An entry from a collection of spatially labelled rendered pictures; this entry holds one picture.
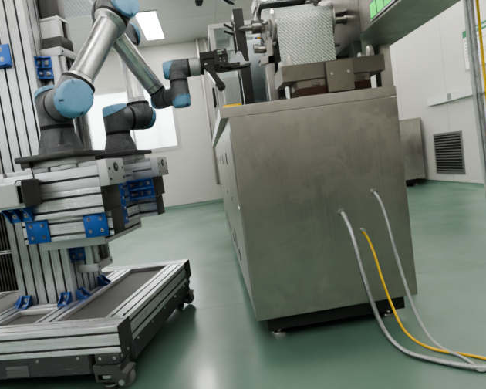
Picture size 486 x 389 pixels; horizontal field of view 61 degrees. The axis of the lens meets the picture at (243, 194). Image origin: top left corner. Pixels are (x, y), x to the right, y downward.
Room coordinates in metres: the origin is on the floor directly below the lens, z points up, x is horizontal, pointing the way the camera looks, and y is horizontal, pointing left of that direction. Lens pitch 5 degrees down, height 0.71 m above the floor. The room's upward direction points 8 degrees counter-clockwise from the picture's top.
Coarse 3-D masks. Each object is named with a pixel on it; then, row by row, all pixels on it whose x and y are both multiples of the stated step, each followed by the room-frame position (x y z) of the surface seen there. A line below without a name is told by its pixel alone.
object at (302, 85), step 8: (304, 80) 1.60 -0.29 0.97; (312, 80) 1.60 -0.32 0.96; (320, 80) 1.61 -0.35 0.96; (360, 80) 1.62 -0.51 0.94; (368, 80) 1.62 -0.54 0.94; (296, 88) 1.62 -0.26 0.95; (304, 88) 1.60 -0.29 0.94; (312, 88) 1.61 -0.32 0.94; (320, 88) 1.61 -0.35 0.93; (360, 88) 1.62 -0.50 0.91; (368, 88) 1.62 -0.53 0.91; (296, 96) 1.65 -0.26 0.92; (304, 96) 1.60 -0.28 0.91
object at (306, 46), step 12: (288, 36) 1.79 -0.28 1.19; (300, 36) 1.79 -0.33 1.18; (312, 36) 1.80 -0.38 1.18; (324, 36) 1.80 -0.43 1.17; (288, 48) 1.79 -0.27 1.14; (300, 48) 1.79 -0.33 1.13; (312, 48) 1.80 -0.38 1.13; (324, 48) 1.80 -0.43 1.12; (300, 60) 1.79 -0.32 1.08; (312, 60) 1.80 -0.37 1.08; (324, 60) 1.80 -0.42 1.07
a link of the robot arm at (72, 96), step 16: (96, 0) 1.61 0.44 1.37; (112, 0) 1.51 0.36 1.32; (128, 0) 1.55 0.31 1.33; (96, 16) 1.54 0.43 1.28; (112, 16) 1.52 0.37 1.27; (128, 16) 1.55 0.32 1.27; (96, 32) 1.49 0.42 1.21; (112, 32) 1.52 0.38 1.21; (96, 48) 1.47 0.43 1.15; (80, 64) 1.43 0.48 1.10; (96, 64) 1.46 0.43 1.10; (64, 80) 1.39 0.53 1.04; (80, 80) 1.38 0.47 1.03; (48, 96) 1.41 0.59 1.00; (64, 96) 1.35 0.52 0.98; (80, 96) 1.38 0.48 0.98; (48, 112) 1.43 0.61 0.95; (64, 112) 1.37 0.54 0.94; (80, 112) 1.38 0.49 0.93
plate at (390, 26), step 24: (336, 0) 1.96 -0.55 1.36; (360, 0) 1.69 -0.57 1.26; (408, 0) 1.38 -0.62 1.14; (432, 0) 1.42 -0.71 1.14; (456, 0) 1.46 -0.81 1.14; (336, 24) 1.99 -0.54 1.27; (360, 24) 1.72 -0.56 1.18; (384, 24) 1.63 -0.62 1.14; (408, 24) 1.68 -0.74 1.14; (336, 48) 2.03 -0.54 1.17
